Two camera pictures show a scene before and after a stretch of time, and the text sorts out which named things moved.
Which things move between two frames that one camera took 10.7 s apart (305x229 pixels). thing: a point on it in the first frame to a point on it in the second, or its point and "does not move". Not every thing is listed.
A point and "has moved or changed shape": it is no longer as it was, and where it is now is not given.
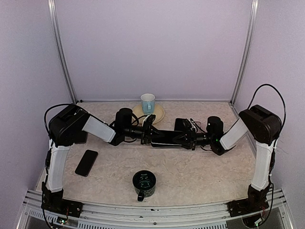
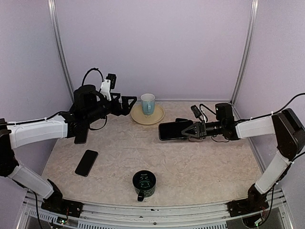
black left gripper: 149,136 to 125,109
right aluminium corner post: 247,51 does not move
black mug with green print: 144,182 does not move
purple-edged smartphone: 81,138 does not move
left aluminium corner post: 53,11 does not move
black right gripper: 190,140 to 200,129
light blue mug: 148,103 does not move
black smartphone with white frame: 168,137 has moved or changed shape
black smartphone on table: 86,163 does not move
